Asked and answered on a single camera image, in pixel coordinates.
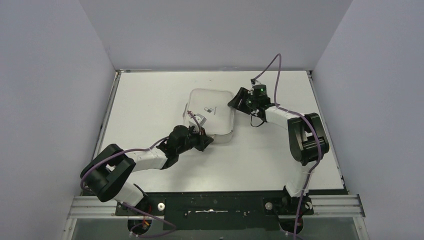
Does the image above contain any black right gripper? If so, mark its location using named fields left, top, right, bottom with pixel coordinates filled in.
left=230, top=88, right=261, bottom=115

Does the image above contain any grey storage box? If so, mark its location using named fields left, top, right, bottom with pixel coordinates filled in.
left=183, top=88, right=235, bottom=144

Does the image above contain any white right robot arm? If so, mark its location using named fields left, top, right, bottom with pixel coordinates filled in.
left=227, top=84, right=330, bottom=215

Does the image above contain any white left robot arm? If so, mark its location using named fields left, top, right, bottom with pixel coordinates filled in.
left=80, top=125, right=214, bottom=216

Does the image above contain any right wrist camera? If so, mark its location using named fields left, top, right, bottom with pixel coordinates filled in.
left=250, top=78, right=262, bottom=87

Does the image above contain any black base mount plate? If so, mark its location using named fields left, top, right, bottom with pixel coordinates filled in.
left=115, top=190, right=314, bottom=236

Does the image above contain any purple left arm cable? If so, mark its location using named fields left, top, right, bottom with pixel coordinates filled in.
left=79, top=110, right=203, bottom=239

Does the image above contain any left side frame rail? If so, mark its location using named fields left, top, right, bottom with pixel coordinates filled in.
left=67, top=196, right=117, bottom=219

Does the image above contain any aluminium frame rail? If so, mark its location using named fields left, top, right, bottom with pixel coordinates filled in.
left=304, top=194, right=366, bottom=218

